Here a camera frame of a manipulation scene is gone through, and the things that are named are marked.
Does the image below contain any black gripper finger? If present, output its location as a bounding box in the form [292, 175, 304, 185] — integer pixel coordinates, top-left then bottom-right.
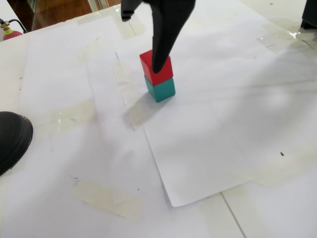
[120, 0, 145, 22]
[143, 0, 197, 74]

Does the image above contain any red cube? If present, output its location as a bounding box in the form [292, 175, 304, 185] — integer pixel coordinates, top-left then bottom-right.
[139, 49, 173, 86]

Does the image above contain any teal blue cube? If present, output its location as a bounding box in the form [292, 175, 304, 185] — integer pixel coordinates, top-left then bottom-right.
[144, 75, 176, 104]

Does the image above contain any beige masking tape strip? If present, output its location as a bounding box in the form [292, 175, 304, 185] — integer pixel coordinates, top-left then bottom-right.
[33, 98, 98, 136]
[252, 146, 317, 189]
[112, 60, 146, 131]
[72, 177, 142, 219]
[112, 7, 147, 40]
[256, 22, 312, 50]
[198, 182, 280, 238]

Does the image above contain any brown wooden furniture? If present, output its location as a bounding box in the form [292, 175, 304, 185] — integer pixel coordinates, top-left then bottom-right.
[6, 0, 109, 32]

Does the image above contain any small white paper sheet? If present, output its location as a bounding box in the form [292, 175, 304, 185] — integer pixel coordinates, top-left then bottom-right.
[115, 14, 317, 208]

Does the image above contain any red fire extinguisher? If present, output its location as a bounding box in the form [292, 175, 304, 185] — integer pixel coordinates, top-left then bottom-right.
[0, 17, 28, 42]

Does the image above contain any large white paper sheet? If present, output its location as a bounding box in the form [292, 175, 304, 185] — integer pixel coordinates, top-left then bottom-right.
[0, 17, 223, 238]
[76, 0, 317, 216]

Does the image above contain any black round stand base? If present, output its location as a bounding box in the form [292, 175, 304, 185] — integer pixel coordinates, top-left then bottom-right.
[0, 111, 34, 177]

